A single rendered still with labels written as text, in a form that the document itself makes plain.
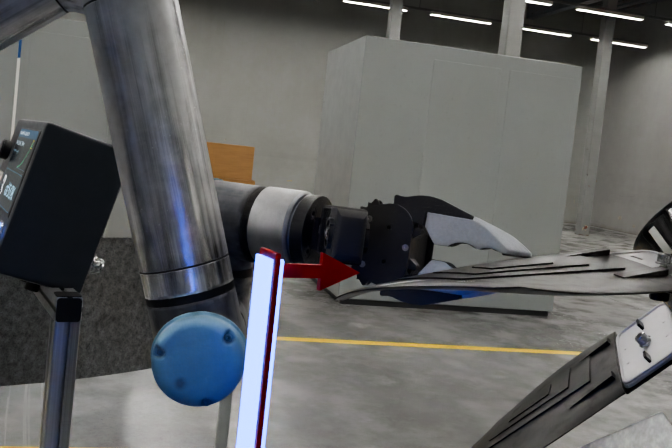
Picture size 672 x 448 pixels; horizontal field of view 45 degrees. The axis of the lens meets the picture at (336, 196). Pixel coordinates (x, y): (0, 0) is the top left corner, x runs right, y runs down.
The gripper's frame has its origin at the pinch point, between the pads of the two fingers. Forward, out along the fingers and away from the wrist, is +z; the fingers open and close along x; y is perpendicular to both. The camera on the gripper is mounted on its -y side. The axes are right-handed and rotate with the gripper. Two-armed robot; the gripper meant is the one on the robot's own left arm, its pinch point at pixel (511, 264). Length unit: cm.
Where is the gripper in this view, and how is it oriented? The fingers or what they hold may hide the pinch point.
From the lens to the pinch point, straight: 68.1
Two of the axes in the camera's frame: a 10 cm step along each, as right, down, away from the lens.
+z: 9.0, 1.2, -4.1
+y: 4.0, 1.0, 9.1
